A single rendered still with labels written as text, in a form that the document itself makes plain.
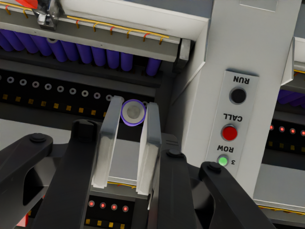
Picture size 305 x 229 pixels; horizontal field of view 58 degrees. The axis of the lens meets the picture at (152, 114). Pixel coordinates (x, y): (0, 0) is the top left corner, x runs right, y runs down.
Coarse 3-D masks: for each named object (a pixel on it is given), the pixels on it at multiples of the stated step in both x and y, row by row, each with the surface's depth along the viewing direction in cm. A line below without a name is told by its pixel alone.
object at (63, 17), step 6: (0, 6) 33; (12, 6) 33; (24, 6) 33; (30, 12) 33; (60, 18) 33; (66, 18) 33; (84, 18) 34; (84, 24) 34; (90, 24) 33; (102, 24) 34; (114, 30) 34; (120, 30) 34; (126, 30) 34; (144, 30) 34; (150, 36) 34; (156, 36) 34; (174, 42) 35
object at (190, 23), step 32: (0, 0) 33; (64, 0) 31; (96, 0) 30; (128, 0) 29; (160, 0) 30; (192, 0) 30; (160, 32) 34; (192, 32) 33; (0, 64) 45; (192, 64) 34
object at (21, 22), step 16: (0, 16) 33; (16, 16) 33; (32, 16) 33; (32, 32) 34; (48, 32) 33; (64, 32) 33; (80, 32) 34; (96, 32) 34; (112, 32) 34; (128, 32) 33; (144, 32) 33; (112, 48) 35; (128, 48) 34; (144, 48) 34; (160, 48) 34; (176, 48) 35
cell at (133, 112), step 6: (126, 102) 19; (132, 102) 19; (138, 102) 19; (126, 108) 19; (132, 108) 19; (138, 108) 19; (144, 108) 19; (120, 114) 19; (126, 114) 19; (132, 114) 19; (138, 114) 19; (144, 114) 19; (126, 120) 19; (132, 120) 19; (138, 120) 19
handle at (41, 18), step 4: (16, 0) 24; (20, 0) 24; (24, 0) 24; (28, 0) 24; (32, 0) 25; (36, 0) 26; (24, 4) 25; (28, 4) 25; (32, 4) 25; (36, 4) 26; (32, 8) 28; (36, 8) 26; (40, 8) 28; (40, 12) 29; (44, 12) 29; (40, 16) 30; (44, 16) 30; (40, 20) 30; (44, 20) 30
